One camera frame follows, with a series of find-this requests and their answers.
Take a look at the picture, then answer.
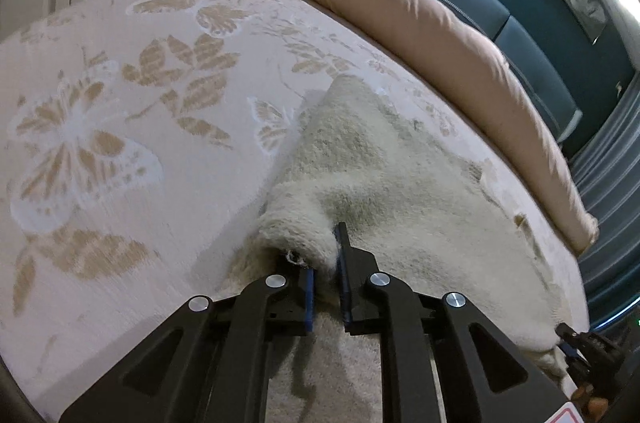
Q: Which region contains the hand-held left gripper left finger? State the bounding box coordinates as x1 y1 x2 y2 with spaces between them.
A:
59 267 317 423

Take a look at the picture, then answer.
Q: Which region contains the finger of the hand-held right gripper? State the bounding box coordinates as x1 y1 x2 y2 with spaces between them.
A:
556 323 585 370

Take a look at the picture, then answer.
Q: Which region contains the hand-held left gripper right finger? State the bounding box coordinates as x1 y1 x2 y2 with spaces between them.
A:
335 222 571 423

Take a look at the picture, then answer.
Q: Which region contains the cream fuzzy knit sweater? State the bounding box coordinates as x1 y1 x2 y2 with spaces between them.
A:
220 74 583 423

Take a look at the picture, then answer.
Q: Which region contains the grey blue curtain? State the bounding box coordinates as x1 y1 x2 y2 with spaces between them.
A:
570 73 640 329

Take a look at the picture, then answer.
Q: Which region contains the long pink pillow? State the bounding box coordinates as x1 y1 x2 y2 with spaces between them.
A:
264 0 600 254

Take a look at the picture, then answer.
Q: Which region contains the butterfly print bed cover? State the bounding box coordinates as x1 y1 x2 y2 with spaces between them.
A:
0 0 593 423

